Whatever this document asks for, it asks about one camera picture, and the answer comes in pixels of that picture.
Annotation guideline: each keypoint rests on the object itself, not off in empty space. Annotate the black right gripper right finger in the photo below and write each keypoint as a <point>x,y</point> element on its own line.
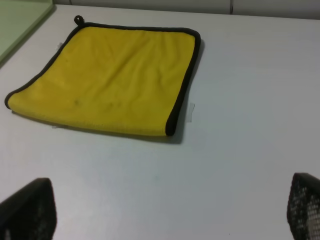
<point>303,207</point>

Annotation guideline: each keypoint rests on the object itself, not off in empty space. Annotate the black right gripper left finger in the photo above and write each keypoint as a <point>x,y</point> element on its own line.
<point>30,213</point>

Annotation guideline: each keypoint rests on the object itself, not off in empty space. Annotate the yellow towel with black trim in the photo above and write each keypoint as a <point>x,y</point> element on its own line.
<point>128,80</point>

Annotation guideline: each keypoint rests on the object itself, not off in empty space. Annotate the light green plastic tray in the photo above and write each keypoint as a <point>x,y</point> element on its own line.
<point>18,18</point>

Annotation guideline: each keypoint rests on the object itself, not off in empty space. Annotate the clear tape strip right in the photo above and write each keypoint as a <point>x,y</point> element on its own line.
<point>189,113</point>

